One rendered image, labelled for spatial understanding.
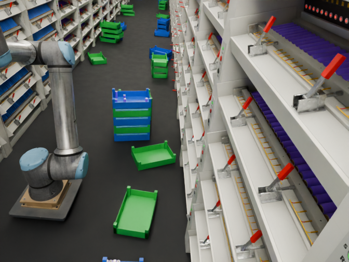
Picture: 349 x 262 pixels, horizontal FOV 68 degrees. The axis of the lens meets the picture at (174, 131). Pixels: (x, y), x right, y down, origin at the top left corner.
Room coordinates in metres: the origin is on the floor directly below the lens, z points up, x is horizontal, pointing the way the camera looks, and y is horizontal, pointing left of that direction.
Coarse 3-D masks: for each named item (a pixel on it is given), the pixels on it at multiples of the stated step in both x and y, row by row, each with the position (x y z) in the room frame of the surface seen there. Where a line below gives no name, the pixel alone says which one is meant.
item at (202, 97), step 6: (198, 66) 1.50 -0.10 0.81; (192, 72) 1.50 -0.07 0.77; (198, 72) 1.50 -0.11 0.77; (198, 78) 1.42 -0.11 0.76; (198, 90) 1.27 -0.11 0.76; (204, 90) 1.26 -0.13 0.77; (210, 90) 1.25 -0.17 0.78; (198, 96) 1.20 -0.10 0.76; (204, 96) 1.19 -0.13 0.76; (198, 102) 1.19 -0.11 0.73; (204, 102) 1.13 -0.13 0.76; (204, 114) 1.02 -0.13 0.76; (204, 120) 0.90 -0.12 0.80; (204, 126) 0.93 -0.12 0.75
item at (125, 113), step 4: (116, 112) 1.73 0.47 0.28; (120, 112) 1.74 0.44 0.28; (124, 112) 1.75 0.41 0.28; (128, 112) 1.76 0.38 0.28; (132, 112) 1.76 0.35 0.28; (136, 112) 1.77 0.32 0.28; (140, 112) 1.78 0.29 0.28; (144, 112) 1.79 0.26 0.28; (148, 112) 1.80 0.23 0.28; (116, 116) 1.73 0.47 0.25; (120, 116) 1.74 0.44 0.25; (124, 116) 1.75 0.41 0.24; (128, 116) 1.76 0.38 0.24; (132, 116) 1.76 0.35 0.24; (136, 116) 1.77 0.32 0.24; (140, 116) 1.78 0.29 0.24
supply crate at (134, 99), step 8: (112, 88) 1.91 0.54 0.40; (112, 96) 1.82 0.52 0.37; (120, 96) 1.93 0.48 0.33; (128, 96) 1.95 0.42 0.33; (136, 96) 1.96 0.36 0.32; (144, 96) 1.98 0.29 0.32; (120, 104) 1.74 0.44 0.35; (128, 104) 1.76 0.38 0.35; (136, 104) 1.77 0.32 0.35; (144, 104) 1.79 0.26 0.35
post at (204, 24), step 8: (200, 0) 1.59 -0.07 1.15; (200, 16) 1.50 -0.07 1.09; (200, 24) 1.50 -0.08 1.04; (208, 24) 1.50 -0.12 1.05; (200, 56) 1.50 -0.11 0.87; (192, 64) 1.57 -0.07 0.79; (200, 64) 1.50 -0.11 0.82; (192, 80) 1.50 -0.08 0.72; (192, 88) 1.50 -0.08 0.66; (184, 120) 1.59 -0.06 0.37; (184, 128) 1.53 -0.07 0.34; (184, 136) 1.50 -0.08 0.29; (184, 144) 1.50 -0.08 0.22
